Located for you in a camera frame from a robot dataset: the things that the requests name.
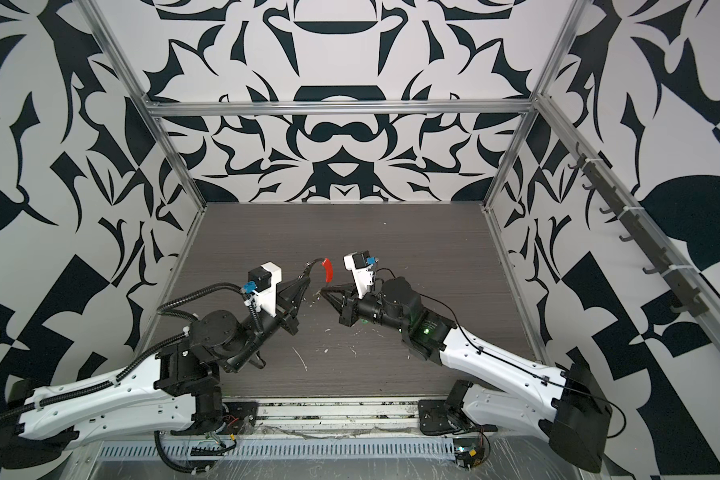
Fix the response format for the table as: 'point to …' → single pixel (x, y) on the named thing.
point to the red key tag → (328, 267)
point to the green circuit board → (469, 452)
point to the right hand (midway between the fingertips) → (322, 294)
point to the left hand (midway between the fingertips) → (307, 276)
